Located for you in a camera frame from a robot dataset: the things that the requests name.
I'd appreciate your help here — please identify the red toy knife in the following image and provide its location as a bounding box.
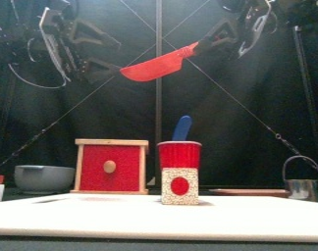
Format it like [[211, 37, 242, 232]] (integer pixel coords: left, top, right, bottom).
[[118, 34, 223, 83]]

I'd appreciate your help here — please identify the toy sushi roll red centre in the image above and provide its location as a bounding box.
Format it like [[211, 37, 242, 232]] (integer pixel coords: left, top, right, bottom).
[[159, 167, 201, 206]]

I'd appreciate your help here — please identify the wooden box with red drawer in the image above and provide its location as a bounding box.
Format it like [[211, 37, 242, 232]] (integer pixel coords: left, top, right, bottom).
[[69, 138, 150, 196]]

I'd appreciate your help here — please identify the red plastic cup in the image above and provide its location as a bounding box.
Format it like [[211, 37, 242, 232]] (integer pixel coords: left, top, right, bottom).
[[156, 140, 203, 172]]

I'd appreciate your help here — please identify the grey bowl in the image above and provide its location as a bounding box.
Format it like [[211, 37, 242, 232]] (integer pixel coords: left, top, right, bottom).
[[13, 164, 76, 195]]

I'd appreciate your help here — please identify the brown wooden board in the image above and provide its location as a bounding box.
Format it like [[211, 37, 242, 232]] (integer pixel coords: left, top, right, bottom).
[[207, 188, 292, 199]]

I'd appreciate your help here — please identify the white cutting board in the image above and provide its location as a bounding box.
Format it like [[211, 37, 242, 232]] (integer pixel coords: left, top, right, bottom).
[[0, 192, 318, 245]]

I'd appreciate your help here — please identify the white cable loop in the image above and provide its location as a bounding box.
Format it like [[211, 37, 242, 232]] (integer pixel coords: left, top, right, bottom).
[[5, 36, 69, 90]]

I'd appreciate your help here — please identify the diagonal steel brace wire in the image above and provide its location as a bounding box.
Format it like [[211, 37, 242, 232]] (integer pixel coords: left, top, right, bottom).
[[0, 0, 213, 174], [118, 0, 318, 179]]

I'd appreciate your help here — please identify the vertical metal frame pole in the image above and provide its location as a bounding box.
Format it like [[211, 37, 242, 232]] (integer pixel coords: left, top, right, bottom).
[[154, 0, 162, 189]]

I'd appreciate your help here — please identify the dark side frame post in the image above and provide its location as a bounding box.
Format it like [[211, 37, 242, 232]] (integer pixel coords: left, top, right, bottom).
[[290, 25, 318, 171]]

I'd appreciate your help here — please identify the blue utensil handle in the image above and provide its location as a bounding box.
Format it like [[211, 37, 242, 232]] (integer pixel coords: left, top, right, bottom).
[[170, 115, 194, 142]]

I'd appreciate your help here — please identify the metal pot with bail handle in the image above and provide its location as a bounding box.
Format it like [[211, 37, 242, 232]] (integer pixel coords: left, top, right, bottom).
[[281, 155, 318, 203]]

